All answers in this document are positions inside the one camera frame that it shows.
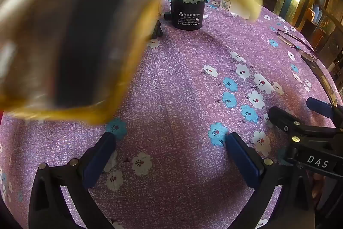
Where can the purple floral tablecloth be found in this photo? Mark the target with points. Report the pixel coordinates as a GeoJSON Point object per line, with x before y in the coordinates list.
{"type": "Point", "coordinates": [187, 84]}

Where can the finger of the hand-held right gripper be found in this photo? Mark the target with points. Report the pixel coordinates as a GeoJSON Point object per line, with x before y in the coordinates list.
{"type": "Point", "coordinates": [319, 105]}
{"type": "Point", "coordinates": [281, 116]}

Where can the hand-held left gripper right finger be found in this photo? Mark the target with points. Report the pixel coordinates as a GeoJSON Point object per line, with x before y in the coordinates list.
{"type": "Point", "coordinates": [243, 159]}

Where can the purple framed glasses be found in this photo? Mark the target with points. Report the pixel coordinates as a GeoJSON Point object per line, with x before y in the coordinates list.
{"type": "Point", "coordinates": [307, 55]}

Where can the yellow snack packet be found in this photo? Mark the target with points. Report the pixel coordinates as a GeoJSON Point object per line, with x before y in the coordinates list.
{"type": "Point", "coordinates": [80, 44]}

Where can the white plastic jar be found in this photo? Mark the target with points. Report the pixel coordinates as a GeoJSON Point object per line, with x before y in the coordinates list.
{"type": "Point", "coordinates": [233, 7]}

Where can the person's right hand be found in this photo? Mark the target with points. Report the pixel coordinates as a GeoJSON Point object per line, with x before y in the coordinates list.
{"type": "Point", "coordinates": [319, 188]}

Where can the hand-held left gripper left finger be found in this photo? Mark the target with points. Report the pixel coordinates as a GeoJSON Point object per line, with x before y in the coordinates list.
{"type": "Point", "coordinates": [99, 159]}

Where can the small black motor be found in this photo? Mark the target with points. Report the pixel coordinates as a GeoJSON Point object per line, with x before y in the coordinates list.
{"type": "Point", "coordinates": [187, 14]}

